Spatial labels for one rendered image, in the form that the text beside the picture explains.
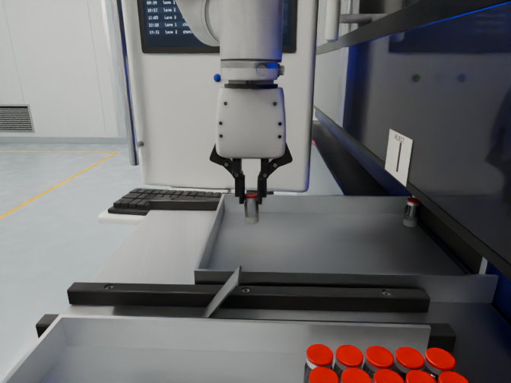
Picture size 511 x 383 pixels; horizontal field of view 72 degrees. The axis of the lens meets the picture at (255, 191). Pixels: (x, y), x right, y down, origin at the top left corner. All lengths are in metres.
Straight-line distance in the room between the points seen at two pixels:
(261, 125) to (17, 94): 6.35
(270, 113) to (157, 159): 0.62
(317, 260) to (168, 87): 0.67
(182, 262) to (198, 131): 0.55
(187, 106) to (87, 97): 5.23
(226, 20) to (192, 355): 0.38
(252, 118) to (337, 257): 0.23
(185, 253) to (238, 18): 0.32
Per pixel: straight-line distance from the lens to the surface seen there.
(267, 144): 0.50
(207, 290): 0.41
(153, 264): 0.51
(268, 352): 0.36
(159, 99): 1.02
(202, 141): 1.00
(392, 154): 0.54
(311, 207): 0.65
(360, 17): 0.74
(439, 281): 0.46
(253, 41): 0.47
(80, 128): 6.32
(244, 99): 0.49
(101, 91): 6.08
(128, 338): 0.38
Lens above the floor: 1.13
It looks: 19 degrees down
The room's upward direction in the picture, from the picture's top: straight up
